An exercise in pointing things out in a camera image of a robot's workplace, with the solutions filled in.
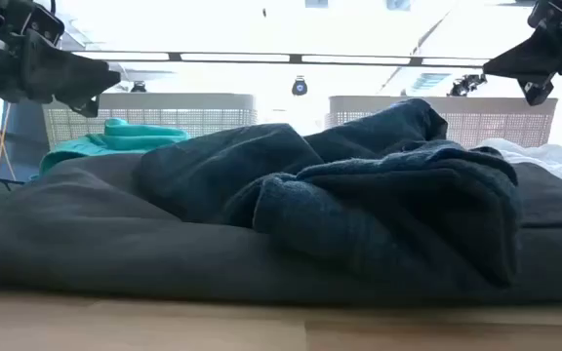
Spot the white perforated plastic basket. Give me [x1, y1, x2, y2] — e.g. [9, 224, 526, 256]
[41, 92, 259, 150]
[324, 95, 559, 150]

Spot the teal garment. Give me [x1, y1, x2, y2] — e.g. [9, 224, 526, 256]
[38, 117, 193, 177]

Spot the dark grey garment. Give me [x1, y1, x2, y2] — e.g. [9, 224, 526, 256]
[0, 153, 562, 306]

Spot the dark navy garment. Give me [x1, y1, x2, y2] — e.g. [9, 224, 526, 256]
[132, 97, 451, 230]

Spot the dark blue towel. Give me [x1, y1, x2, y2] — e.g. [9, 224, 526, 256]
[220, 139, 524, 289]

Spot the round black overhead camera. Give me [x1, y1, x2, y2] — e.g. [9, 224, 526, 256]
[291, 75, 309, 98]

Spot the white cloth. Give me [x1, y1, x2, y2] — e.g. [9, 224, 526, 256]
[475, 137, 562, 194]

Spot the black clamp mount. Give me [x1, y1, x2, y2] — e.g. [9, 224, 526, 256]
[449, 73, 488, 98]

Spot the black overhead light rail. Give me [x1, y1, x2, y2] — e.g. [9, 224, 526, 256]
[70, 50, 492, 69]

